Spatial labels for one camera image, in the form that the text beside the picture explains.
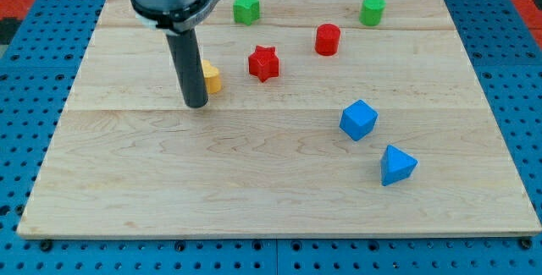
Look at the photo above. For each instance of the blue cube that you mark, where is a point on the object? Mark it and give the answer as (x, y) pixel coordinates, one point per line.
(358, 120)

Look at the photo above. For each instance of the red star block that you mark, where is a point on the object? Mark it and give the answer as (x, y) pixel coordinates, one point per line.
(264, 63)

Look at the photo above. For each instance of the wooden board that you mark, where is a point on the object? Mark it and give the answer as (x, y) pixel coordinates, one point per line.
(128, 159)

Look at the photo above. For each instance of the yellow heart block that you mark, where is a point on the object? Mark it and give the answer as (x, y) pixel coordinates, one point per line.
(212, 77)

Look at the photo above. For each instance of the red cylinder block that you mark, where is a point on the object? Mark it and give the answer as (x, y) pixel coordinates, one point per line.
(327, 39)

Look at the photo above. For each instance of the green star block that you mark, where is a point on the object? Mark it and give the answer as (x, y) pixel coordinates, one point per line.
(246, 11)

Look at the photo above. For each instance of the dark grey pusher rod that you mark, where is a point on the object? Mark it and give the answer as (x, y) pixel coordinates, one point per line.
(185, 53)

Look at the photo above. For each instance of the blue triangular prism block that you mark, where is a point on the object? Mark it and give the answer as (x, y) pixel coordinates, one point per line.
(396, 165)

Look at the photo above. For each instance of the green cylinder block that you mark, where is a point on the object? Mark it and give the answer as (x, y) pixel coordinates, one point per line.
(371, 12)

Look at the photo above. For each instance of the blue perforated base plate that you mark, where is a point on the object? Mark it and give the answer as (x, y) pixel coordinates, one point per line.
(38, 69)

